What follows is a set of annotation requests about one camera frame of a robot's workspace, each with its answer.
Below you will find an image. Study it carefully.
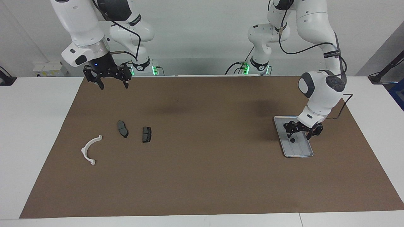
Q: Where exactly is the brown paper table mat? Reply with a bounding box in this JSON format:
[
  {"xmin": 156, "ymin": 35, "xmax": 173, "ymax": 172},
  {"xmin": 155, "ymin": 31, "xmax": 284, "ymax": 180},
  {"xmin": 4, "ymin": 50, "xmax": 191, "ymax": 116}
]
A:
[{"xmin": 19, "ymin": 75, "xmax": 404, "ymax": 219}]

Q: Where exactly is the black table clamp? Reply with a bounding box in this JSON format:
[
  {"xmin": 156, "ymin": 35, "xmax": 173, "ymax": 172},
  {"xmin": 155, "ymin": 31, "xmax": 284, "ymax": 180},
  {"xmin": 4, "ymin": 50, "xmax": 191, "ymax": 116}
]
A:
[{"xmin": 0, "ymin": 66, "xmax": 17, "ymax": 86}]

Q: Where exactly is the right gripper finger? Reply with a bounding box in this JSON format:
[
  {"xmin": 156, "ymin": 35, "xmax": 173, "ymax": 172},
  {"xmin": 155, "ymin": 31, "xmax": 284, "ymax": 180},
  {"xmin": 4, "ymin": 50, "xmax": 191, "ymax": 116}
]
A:
[
  {"xmin": 83, "ymin": 65, "xmax": 104, "ymax": 90},
  {"xmin": 116, "ymin": 63, "xmax": 132, "ymax": 89}
]

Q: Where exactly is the black stand with pole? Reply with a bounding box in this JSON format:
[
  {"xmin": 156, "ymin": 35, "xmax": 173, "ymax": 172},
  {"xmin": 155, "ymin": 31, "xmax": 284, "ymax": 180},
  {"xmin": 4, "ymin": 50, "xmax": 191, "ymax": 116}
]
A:
[{"xmin": 368, "ymin": 50, "xmax": 404, "ymax": 84}]

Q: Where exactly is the white semicircular plastic bracket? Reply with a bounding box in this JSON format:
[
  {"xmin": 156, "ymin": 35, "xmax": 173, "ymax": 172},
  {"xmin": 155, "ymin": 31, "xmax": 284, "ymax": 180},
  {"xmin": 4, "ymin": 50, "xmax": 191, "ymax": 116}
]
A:
[{"xmin": 81, "ymin": 135, "xmax": 103, "ymax": 166}]

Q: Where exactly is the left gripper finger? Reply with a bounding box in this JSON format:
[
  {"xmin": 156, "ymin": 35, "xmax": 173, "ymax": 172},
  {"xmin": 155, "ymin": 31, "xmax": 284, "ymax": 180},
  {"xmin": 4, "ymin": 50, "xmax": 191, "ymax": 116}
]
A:
[
  {"xmin": 306, "ymin": 124, "xmax": 324, "ymax": 141},
  {"xmin": 283, "ymin": 120, "xmax": 300, "ymax": 138}
]

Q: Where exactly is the black base cable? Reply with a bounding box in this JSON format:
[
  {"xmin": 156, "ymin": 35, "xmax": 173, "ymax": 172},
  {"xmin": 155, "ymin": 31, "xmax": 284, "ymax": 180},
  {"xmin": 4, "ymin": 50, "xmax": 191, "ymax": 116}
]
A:
[{"xmin": 225, "ymin": 47, "xmax": 255, "ymax": 75}]

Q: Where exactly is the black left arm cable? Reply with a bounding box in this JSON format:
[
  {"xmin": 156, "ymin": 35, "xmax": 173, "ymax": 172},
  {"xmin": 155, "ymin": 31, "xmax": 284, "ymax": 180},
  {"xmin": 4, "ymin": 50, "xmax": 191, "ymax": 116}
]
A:
[{"xmin": 268, "ymin": 0, "xmax": 353, "ymax": 120}]

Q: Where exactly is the silver metal tray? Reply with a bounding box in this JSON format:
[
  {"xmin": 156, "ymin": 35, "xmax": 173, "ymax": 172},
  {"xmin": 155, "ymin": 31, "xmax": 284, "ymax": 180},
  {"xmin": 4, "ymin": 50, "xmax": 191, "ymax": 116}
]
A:
[{"xmin": 273, "ymin": 116, "xmax": 314, "ymax": 158}]

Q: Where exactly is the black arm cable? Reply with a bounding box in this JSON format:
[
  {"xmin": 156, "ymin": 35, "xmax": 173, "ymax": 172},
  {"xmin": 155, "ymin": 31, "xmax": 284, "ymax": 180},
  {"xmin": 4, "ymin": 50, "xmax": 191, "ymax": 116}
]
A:
[
  {"xmin": 268, "ymin": 0, "xmax": 353, "ymax": 120},
  {"xmin": 92, "ymin": 0, "xmax": 141, "ymax": 62}
]

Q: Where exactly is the blue box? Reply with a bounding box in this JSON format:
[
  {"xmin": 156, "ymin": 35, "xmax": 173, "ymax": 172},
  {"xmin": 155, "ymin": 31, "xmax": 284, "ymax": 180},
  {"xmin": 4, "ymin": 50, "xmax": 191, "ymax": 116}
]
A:
[{"xmin": 388, "ymin": 79, "xmax": 404, "ymax": 111}]

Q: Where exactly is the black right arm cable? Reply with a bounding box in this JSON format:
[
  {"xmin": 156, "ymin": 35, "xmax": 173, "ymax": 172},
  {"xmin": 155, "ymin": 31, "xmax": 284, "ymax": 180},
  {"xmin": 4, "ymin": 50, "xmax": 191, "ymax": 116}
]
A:
[{"xmin": 92, "ymin": 0, "xmax": 141, "ymax": 62}]

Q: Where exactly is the curved dark brake pad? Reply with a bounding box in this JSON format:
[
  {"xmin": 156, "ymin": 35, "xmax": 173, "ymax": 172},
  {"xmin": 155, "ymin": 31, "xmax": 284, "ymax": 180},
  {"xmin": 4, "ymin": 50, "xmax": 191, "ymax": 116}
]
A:
[{"xmin": 117, "ymin": 120, "xmax": 129, "ymax": 138}]

